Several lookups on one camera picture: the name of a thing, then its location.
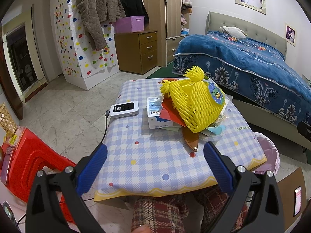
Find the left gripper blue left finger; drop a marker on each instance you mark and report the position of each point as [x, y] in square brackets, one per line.
[44, 214]

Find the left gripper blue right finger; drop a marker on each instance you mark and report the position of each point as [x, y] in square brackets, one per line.
[265, 213]

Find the yellow foam fruit net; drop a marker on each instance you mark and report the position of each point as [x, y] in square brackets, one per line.
[198, 102]

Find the red paper envelope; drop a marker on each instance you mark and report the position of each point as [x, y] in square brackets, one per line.
[170, 113]

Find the pink lined trash bin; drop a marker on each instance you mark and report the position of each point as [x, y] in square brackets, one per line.
[271, 153]

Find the red plastic stool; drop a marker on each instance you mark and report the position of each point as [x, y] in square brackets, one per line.
[24, 155]

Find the plaid pyjama legs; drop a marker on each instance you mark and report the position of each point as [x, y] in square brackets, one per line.
[166, 214]

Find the checkered tablecloth table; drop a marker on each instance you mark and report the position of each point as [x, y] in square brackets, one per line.
[158, 162]

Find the brown leather sheath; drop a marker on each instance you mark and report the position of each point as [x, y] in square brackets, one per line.
[192, 139]

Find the white pocket wifi device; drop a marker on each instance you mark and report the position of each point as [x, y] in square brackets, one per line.
[124, 109]

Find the blue floral bed blanket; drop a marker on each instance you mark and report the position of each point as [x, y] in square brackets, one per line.
[250, 68]

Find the white blue medicine box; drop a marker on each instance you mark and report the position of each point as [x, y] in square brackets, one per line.
[154, 107]

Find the polka dot white cabinet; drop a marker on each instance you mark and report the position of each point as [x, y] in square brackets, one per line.
[82, 66]

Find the brown wooden drawer cabinet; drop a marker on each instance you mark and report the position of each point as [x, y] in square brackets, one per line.
[137, 52]

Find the white pillow on bed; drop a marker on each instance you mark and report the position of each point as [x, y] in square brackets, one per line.
[233, 32]

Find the purple plastic storage basket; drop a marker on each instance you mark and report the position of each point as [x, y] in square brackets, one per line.
[129, 24]

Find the brown quilted jacket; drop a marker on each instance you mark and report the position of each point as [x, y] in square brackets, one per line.
[96, 12]

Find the wooden wardrobe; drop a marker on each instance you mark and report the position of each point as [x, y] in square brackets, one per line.
[165, 18]

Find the small wall photo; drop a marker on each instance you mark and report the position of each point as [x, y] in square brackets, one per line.
[290, 35]

